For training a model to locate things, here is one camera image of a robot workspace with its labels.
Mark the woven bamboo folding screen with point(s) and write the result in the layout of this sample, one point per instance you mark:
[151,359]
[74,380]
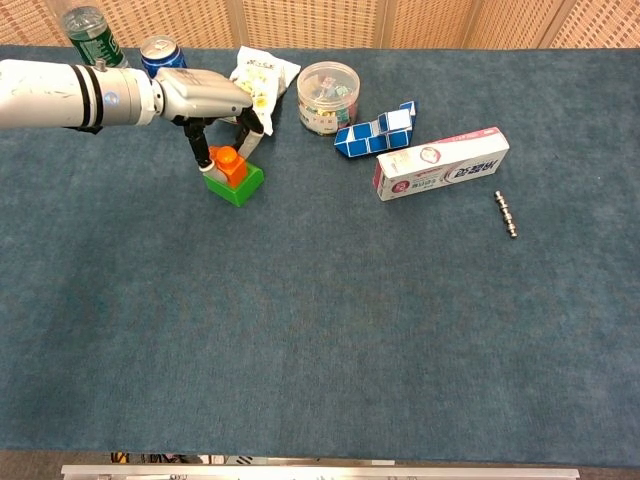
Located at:
[320,22]

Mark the white snack bag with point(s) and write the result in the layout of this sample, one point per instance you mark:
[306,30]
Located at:
[262,80]

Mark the blue and silver drink can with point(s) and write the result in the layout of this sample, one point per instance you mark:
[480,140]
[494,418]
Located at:
[162,55]

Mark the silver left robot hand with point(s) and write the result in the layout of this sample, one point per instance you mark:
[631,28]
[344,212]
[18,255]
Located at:
[205,97]

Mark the blue-grey table cloth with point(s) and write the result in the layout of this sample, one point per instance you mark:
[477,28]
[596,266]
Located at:
[320,300]

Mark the green toy brick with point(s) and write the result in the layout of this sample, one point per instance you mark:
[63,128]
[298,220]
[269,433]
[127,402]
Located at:
[245,187]

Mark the clear round plastic jar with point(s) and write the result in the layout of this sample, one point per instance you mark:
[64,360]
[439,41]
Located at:
[327,97]

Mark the silver metal beaded rod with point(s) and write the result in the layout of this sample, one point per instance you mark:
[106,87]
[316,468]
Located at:
[506,214]

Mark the silver aluminium rail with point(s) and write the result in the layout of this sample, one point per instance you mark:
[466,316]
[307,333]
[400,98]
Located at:
[320,472]

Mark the white and pink toothpaste box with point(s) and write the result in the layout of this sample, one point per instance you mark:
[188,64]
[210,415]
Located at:
[440,165]

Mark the orange toy brick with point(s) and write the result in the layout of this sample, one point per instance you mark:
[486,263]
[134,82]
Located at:
[232,167]

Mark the clear green-label water bottle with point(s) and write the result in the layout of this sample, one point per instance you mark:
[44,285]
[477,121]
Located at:
[92,40]

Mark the blue and white snake puzzle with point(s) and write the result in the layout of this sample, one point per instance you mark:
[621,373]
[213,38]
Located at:
[380,132]

